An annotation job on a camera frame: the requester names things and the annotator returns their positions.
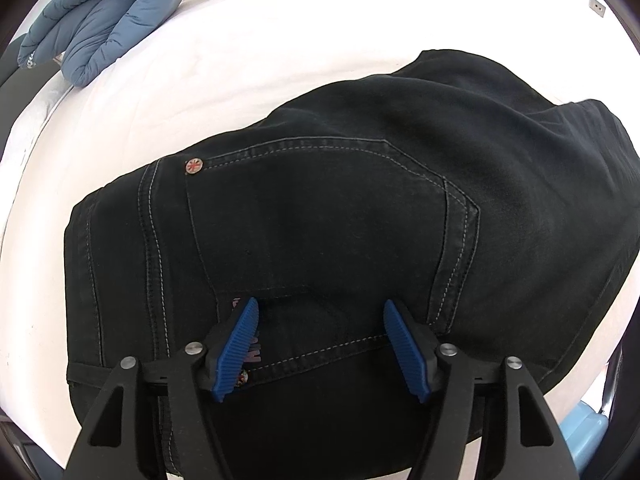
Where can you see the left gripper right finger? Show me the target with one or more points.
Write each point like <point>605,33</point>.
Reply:
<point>415,348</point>

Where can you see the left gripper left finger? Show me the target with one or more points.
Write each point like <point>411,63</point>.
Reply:
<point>227,345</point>

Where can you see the black jeans pants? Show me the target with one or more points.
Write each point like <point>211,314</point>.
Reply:
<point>505,223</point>

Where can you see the light blue plastic stool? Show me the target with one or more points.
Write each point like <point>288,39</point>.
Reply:
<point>583,430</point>

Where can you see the black metal chair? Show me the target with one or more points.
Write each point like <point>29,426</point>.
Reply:
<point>621,381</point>

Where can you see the dark grey headboard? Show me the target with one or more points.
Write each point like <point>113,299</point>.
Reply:
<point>19,86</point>

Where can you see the blue folded duvet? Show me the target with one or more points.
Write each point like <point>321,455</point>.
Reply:
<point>91,35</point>

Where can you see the wall socket plate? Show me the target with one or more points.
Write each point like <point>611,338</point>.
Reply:
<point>597,7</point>

